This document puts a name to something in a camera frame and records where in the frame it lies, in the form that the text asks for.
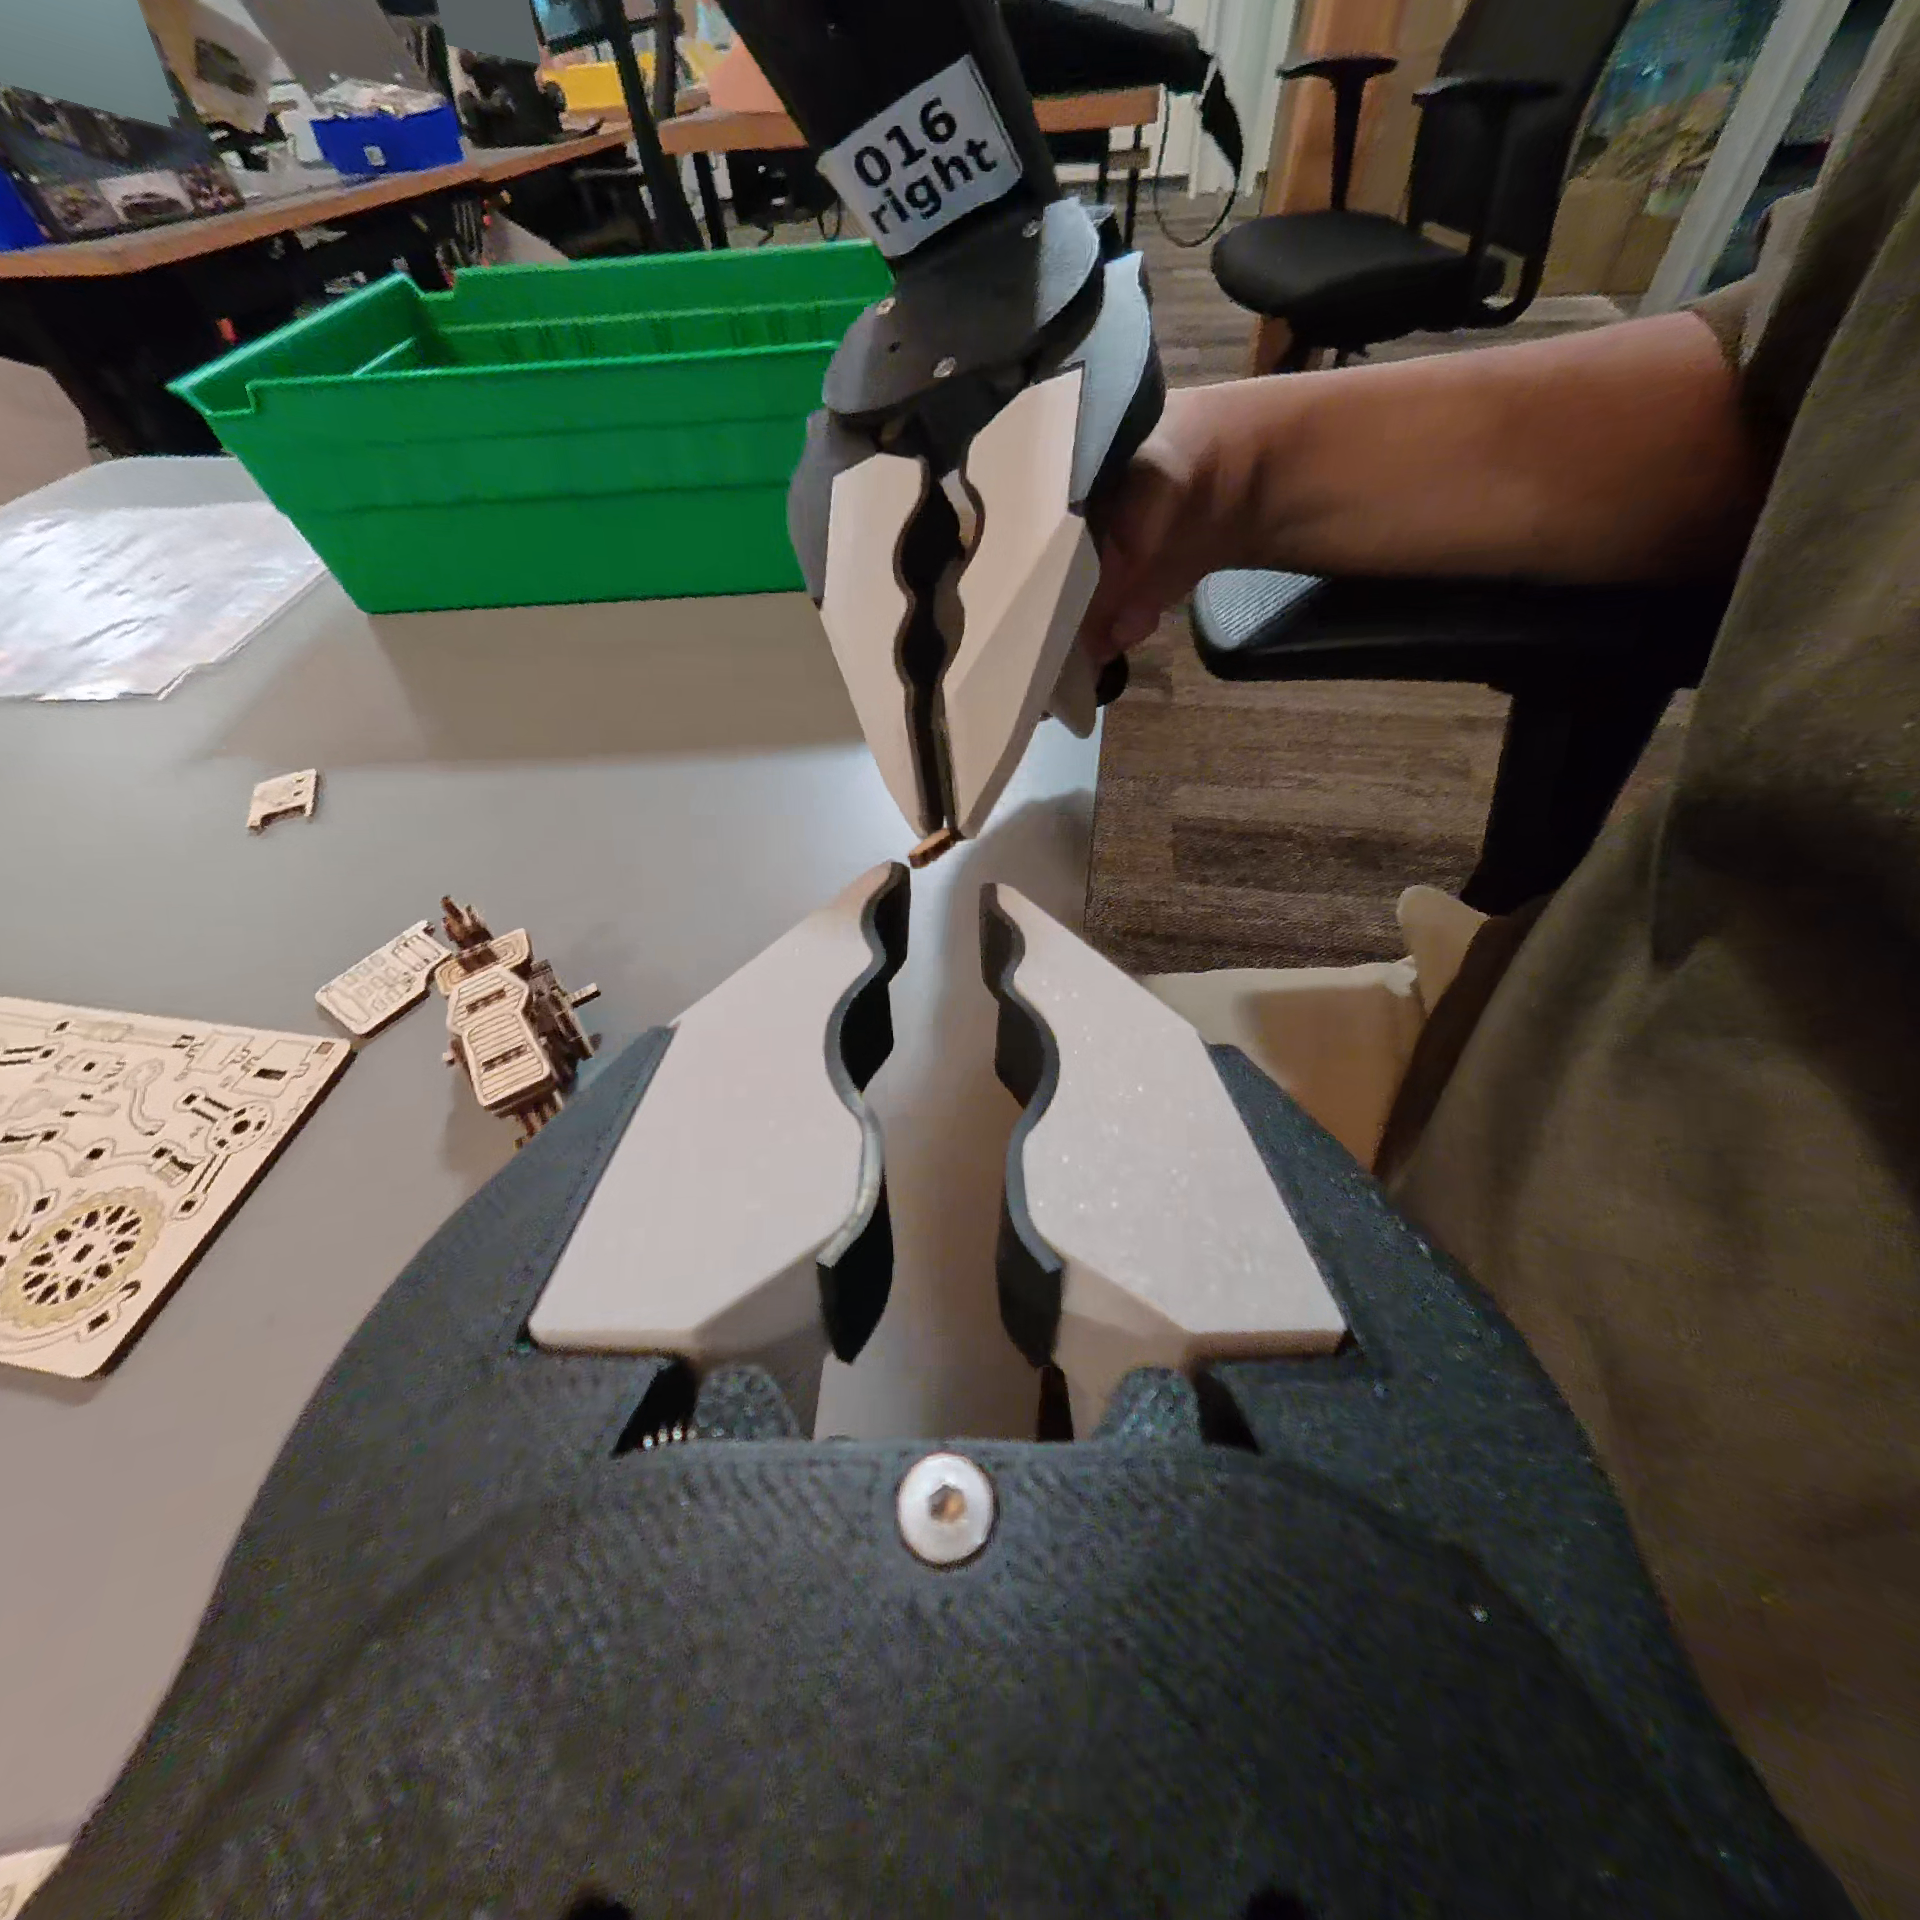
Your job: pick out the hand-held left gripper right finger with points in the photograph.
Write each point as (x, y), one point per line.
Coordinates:
(1186, 1185)

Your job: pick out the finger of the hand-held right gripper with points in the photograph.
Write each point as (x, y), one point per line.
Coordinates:
(1027, 570)
(863, 629)

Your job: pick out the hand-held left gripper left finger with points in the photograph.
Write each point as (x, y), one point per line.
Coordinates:
(706, 1185)

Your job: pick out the small wooden peg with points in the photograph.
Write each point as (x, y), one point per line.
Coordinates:
(934, 849)

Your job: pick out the wooden mechanical model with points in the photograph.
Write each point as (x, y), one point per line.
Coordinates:
(503, 1035)

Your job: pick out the person's right forearm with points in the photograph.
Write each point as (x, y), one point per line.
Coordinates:
(1500, 434)

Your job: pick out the grey desk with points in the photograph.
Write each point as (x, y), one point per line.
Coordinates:
(630, 721)

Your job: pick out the person's right hand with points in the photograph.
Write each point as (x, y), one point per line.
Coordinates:
(1186, 523)

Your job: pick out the green plastic bin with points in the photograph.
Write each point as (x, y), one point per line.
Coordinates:
(570, 480)

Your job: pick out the small wooden slotted piece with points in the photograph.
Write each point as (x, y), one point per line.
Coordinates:
(382, 984)

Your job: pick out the black office chair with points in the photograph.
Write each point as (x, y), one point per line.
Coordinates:
(1382, 269)
(1426, 629)

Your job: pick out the person's olive shirt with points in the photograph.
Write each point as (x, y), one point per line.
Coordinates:
(1724, 1049)

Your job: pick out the wooden gear parts sheet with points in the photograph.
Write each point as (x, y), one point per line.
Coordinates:
(150, 1141)

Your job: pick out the small wooden notched piece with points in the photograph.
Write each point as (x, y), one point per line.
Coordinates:
(285, 803)

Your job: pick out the small blue storage bin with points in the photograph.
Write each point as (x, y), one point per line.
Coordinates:
(390, 141)

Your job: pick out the wooden-edged background table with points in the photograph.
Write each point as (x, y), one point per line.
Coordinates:
(300, 202)

